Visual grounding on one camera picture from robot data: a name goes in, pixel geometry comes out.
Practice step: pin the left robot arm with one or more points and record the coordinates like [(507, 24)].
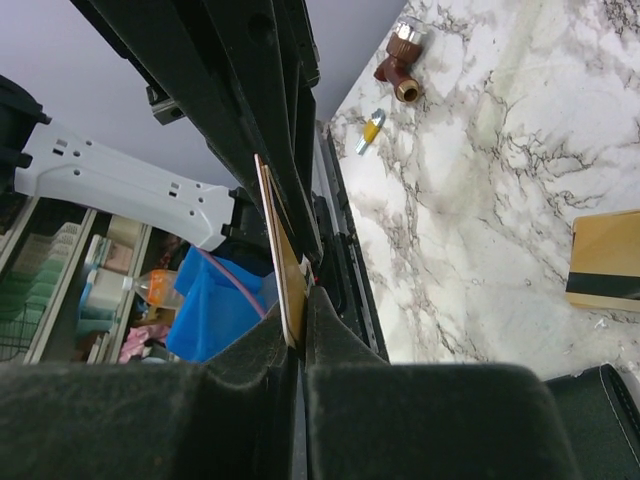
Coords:
[(42, 158)]

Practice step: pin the gold credit card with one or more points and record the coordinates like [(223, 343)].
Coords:
[(291, 281), (604, 263)]

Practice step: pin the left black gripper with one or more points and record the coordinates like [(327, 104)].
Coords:
[(243, 73)]

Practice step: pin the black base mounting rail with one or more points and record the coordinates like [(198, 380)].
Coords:
[(342, 272)]

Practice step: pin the storage shelf with baskets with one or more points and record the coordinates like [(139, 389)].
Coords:
[(63, 270)]

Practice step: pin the black leather card holder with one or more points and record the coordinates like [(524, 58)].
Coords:
[(601, 419)]

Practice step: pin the plastic bottle orange label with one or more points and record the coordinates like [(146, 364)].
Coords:
[(156, 288)]

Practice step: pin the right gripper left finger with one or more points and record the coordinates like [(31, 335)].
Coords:
[(228, 418)]

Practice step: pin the yellow hex key set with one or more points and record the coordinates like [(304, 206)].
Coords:
[(370, 131)]

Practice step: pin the brown brass pipe fitting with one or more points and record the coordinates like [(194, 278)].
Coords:
[(403, 49)]

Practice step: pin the blue plastic bin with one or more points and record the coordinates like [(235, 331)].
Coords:
[(215, 312)]

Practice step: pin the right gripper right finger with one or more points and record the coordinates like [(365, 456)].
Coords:
[(369, 419)]

